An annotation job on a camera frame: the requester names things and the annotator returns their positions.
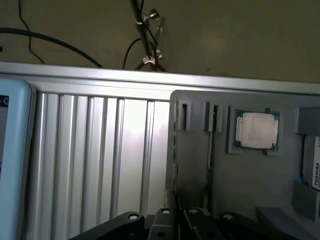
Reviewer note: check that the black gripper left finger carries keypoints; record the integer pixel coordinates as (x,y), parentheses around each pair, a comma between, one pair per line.
(162,225)

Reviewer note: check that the black stand with clamps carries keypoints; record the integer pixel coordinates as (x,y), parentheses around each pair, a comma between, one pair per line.
(143,37)

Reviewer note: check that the blue disk rail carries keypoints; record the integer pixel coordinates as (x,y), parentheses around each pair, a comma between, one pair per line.
(300,180)

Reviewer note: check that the silver hard disk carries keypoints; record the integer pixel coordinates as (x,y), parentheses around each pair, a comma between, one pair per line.
(313,162)

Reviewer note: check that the CPU with silver lid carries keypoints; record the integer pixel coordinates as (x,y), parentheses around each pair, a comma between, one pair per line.
(257,130)

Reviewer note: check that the grey parts rack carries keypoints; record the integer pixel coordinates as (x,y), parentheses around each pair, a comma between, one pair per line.
(195,162)

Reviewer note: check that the light blue teach pendant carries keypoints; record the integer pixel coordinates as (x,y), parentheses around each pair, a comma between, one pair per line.
(15,150)

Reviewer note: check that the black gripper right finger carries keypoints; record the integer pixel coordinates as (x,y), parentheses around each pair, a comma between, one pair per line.
(205,225)

